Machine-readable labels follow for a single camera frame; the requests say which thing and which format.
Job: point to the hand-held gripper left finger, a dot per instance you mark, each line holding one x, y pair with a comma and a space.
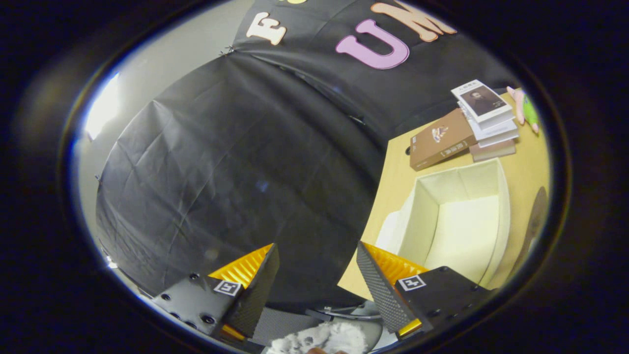
258, 290

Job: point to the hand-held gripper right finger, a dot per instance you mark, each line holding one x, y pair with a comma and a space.
381, 290

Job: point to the grey fabric storage box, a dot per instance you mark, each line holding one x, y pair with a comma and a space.
462, 221

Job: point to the brown fuzzy shoe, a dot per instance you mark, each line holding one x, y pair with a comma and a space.
533, 226

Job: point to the grey ribbed fabric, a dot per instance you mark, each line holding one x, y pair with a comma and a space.
280, 324

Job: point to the white fuzzy cloth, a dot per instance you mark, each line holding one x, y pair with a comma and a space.
334, 337

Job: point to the black backdrop cloth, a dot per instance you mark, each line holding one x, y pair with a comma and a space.
236, 172

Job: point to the brown book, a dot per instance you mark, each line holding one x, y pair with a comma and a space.
440, 140

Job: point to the mauve book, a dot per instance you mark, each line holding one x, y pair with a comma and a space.
491, 151

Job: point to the plain white book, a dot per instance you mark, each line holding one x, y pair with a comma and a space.
496, 132

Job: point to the white portrait cover book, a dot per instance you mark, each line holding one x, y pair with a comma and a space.
481, 101

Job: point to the green and pink plush toy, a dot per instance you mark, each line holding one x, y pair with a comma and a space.
529, 110

